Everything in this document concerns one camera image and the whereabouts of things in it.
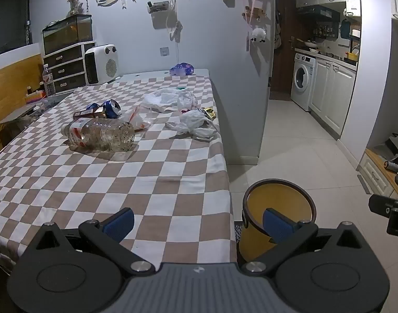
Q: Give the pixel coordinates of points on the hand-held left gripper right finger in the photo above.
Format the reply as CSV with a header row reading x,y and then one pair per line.
x,y
277,226

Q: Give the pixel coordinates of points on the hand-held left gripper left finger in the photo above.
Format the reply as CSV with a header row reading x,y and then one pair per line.
x,y
120,225

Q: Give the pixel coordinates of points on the yellow bin with brown rim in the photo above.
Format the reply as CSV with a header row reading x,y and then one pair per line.
x,y
283,199

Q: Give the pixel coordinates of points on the clear plastic bottle red label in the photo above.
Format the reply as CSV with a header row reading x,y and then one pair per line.
x,y
101,133

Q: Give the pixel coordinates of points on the clear plastic bag red stripe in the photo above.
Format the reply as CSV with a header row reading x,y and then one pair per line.
x,y
138,119

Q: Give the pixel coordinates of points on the blue soda can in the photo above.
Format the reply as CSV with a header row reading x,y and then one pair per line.
x,y
111,108

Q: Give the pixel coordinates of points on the large white plastic bag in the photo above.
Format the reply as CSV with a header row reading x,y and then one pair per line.
x,y
166,99

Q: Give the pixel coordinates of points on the low cabinet with wooden top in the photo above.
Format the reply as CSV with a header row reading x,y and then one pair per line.
x,y
376,172

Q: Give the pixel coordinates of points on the metal tool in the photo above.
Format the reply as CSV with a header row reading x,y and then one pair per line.
x,y
391,164

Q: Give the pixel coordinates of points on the brown white checkered tablecloth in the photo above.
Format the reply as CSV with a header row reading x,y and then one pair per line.
x,y
153,176

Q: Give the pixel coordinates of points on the small brown carton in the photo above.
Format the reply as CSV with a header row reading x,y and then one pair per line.
x,y
88,114

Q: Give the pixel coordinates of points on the blue crumpled wrapper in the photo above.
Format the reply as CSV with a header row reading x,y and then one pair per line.
x,y
93,106

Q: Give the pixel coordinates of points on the white lower kitchen cabinets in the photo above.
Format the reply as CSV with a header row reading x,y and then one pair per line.
x,y
332,94

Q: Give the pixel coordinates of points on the gold foil wrapper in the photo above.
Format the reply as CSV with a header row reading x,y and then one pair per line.
x,y
210,113

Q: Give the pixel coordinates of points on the white washing machine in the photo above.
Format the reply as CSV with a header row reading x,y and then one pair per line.
x,y
302,81

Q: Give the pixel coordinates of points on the flat cardboard sheet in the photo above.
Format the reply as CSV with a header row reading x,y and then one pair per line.
x,y
17,114

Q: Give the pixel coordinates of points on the pack of coloured pens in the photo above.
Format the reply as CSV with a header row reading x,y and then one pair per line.
x,y
35,97

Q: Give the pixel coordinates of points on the brown wooden door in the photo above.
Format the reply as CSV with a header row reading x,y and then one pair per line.
x,y
283,68

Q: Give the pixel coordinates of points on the white fan heater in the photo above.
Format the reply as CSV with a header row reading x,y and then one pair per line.
x,y
102,67

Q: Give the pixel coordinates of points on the water bottle with red label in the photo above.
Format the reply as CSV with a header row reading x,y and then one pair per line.
x,y
48,80

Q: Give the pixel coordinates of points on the white drawer cabinet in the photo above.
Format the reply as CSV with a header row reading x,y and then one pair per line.
x,y
66,68

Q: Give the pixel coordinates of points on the purple patterned bag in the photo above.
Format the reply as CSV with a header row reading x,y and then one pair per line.
x,y
182,69

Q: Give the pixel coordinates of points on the wok on stove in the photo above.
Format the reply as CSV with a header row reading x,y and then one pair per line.
x,y
308,43

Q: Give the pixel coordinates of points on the spice rack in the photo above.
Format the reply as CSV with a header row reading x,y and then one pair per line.
x,y
325,31

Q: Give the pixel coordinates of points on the white sheep plush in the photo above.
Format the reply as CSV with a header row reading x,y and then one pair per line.
x,y
258,35

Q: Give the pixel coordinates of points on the glass fish tank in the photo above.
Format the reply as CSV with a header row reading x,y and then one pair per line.
x,y
66,34

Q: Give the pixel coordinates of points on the black range hood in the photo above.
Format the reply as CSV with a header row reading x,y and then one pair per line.
x,y
318,12

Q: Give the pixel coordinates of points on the vase of dried flowers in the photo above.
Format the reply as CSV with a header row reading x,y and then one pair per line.
x,y
74,1

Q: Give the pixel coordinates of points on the white wall socket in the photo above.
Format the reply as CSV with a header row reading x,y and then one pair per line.
x,y
164,52

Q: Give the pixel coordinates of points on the wooden wall hook rack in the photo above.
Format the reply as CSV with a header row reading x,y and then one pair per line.
x,y
253,13

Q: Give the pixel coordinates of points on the small wall shelf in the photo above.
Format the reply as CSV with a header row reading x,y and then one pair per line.
x,y
158,7

